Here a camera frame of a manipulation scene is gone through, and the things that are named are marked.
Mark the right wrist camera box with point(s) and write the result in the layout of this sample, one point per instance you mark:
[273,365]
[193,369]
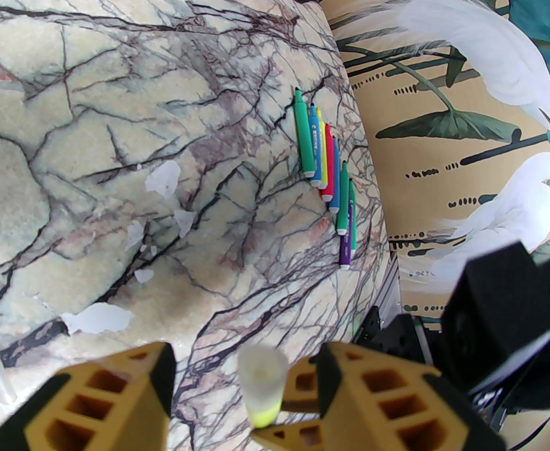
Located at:
[500,308]

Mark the yellow marker with clear cap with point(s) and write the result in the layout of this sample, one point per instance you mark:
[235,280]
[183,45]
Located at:
[262,369]

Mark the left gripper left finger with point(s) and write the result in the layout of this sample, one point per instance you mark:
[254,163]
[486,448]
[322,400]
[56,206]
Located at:
[91,402]

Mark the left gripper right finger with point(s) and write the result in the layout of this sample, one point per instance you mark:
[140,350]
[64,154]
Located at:
[388,407]

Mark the aluminium slotted frame rail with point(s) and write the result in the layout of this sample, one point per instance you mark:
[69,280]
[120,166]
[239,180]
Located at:
[391,299]

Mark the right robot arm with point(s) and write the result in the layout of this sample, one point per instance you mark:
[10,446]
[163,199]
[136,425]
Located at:
[397,341]

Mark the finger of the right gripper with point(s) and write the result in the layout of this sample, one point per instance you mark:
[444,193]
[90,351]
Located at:
[298,437]
[303,385]

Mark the pink-red marker pen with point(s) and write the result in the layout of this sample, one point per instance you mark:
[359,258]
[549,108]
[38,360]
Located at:
[329,167]

